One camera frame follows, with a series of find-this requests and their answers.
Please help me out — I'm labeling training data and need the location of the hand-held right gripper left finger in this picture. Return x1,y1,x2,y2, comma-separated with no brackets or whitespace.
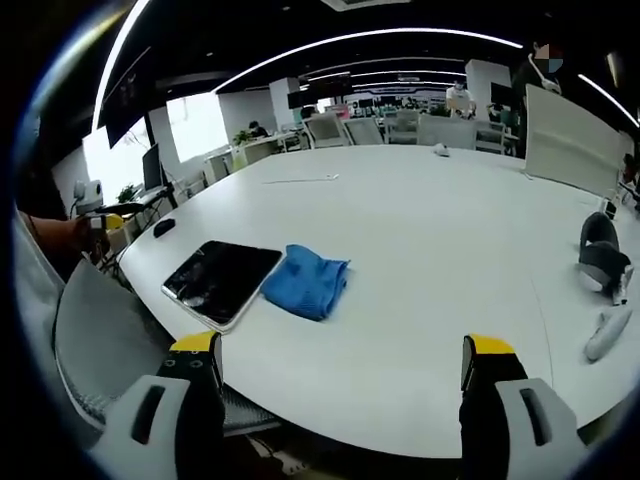
91,329,226,480

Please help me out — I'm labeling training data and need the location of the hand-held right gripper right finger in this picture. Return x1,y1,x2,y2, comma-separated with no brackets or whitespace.
458,333,589,480

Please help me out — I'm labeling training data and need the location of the black tablet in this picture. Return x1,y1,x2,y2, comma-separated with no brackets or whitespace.
160,239,285,335

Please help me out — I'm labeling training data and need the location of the blue cleaning cloth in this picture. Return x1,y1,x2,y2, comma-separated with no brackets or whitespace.
260,243,352,323

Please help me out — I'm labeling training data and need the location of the black computer monitor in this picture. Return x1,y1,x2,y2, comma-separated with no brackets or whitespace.
141,143,165,192

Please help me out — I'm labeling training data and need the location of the grey mesh office chair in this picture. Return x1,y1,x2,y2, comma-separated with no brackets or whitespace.
51,259,282,437

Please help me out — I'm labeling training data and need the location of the white handheld controller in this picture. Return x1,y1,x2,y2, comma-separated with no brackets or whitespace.
583,307,633,364

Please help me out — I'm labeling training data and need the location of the grey headset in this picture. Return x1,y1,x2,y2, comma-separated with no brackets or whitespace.
577,210,636,307

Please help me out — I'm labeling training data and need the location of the white office chair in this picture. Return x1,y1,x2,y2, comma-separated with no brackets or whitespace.
416,114,477,151
344,118,387,147
303,113,352,149

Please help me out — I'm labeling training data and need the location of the white desk partition panel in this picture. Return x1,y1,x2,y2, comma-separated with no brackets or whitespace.
521,83,634,199

